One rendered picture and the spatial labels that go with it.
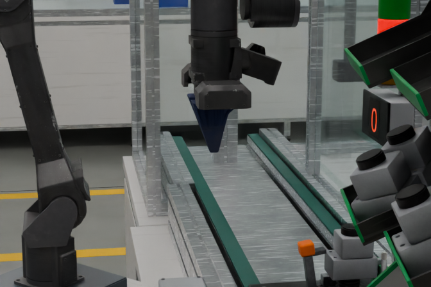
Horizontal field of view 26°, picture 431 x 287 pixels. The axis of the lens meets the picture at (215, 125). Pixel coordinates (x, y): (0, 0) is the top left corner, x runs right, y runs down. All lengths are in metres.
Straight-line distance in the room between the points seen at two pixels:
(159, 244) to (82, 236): 2.74
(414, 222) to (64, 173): 0.47
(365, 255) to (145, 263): 0.63
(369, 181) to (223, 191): 1.16
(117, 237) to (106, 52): 1.99
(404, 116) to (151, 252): 0.68
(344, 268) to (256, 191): 0.82
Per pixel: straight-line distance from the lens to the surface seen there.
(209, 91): 1.07
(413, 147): 0.99
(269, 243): 1.76
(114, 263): 4.28
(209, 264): 1.54
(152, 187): 2.09
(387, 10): 1.44
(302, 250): 1.29
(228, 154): 2.34
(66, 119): 6.37
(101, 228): 4.76
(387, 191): 0.95
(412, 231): 0.84
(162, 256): 1.86
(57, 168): 1.14
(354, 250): 1.29
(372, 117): 1.49
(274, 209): 1.97
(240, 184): 2.15
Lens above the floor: 1.50
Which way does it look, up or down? 12 degrees down
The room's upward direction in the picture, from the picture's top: straight up
